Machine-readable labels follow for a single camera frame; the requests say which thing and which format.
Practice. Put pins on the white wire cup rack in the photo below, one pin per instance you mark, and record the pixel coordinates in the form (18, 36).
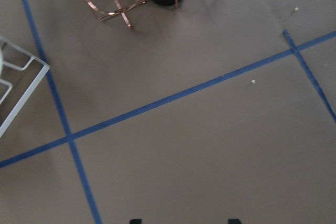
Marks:
(22, 73)

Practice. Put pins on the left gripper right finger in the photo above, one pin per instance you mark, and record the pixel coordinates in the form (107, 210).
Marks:
(234, 221)

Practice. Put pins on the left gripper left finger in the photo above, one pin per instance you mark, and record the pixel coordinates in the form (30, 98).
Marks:
(135, 221)

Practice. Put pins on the white cup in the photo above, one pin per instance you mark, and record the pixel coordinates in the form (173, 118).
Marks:
(1, 62)

